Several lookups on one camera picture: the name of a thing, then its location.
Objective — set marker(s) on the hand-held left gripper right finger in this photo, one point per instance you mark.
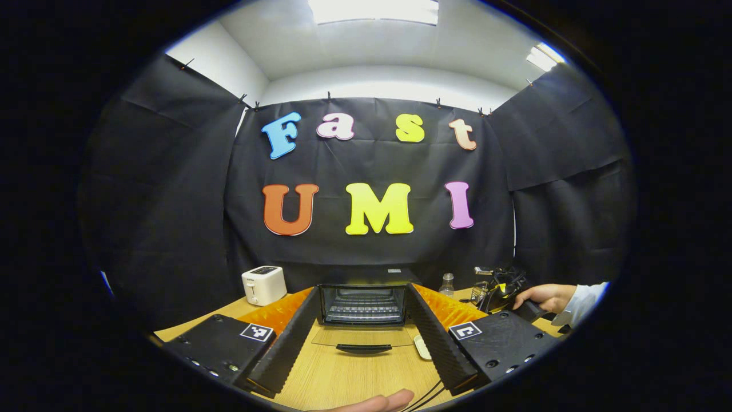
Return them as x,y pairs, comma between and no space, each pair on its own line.
437,343

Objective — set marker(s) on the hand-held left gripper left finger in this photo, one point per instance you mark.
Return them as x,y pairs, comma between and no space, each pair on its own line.
291,337

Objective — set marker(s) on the clear glass bottle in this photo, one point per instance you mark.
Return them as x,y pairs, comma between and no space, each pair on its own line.
446,287

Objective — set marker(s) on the black backdrop cloth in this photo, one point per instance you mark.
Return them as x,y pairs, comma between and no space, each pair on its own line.
372,166

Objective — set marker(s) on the black electric oven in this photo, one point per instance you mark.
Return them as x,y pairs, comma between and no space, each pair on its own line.
363,294

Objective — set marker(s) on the white square plate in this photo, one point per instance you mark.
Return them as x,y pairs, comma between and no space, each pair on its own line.
422,348

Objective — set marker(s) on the white toaster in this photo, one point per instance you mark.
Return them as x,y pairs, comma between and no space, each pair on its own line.
263,286

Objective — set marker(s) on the large ceiling light panel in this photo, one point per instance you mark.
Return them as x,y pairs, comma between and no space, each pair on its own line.
374,11

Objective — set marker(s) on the small ceiling light panel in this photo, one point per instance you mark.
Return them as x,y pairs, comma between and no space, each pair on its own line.
544,57

